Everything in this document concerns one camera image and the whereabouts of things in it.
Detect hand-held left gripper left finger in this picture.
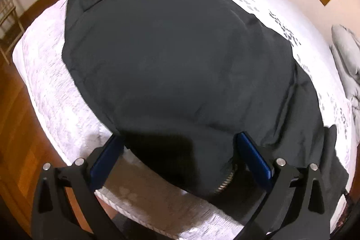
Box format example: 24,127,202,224
31,133,126,240

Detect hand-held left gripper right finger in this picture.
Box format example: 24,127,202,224
233,132,329,240

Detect black pants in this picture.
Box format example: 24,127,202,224
60,0,351,201

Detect white patterned bed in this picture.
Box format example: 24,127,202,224
11,0,355,240

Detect grey quilt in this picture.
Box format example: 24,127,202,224
329,23,360,117

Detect wooden chair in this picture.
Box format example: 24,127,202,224
0,0,26,66

